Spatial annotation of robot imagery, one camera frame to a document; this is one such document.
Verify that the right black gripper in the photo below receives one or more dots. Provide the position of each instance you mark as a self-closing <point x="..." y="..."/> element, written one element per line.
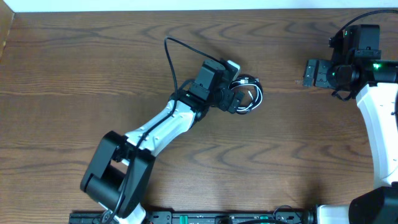
<point x="319" y="79"/>

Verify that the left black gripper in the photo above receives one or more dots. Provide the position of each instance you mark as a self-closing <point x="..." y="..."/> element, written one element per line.
<point x="233" y="103"/>

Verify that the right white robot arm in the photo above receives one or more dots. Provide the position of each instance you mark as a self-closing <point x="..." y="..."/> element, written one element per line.
<point x="376" y="97"/>

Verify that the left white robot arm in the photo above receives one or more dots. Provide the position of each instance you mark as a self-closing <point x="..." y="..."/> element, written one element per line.
<point x="119" y="172"/>

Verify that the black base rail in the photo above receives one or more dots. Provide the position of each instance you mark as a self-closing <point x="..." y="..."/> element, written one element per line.
<point x="280" y="216"/>

